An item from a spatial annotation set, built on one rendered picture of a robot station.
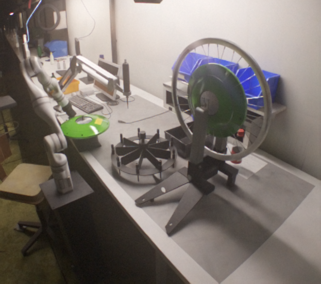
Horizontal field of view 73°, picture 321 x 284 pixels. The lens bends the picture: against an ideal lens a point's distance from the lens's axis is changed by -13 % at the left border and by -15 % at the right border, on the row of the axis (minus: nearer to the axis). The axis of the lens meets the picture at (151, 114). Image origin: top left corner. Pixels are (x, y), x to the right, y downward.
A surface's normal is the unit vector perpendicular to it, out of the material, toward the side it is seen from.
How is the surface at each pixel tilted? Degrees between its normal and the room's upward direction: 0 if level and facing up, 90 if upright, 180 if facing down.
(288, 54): 90
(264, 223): 0
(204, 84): 83
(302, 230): 0
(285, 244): 0
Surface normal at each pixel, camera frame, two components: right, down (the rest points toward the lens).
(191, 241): -0.02, -0.91
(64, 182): 0.62, 0.31
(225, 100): -0.69, 0.24
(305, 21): -0.83, 0.25
